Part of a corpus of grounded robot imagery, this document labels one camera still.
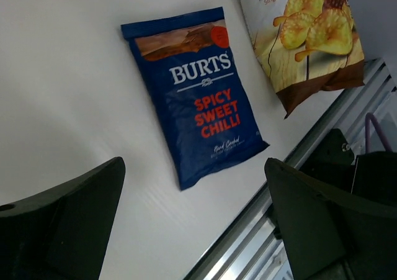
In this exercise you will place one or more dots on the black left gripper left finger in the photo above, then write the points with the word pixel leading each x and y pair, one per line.
pixel 63 232

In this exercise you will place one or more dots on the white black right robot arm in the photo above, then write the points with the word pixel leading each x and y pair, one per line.
pixel 369 175

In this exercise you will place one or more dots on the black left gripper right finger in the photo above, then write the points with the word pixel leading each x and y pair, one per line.
pixel 329 233

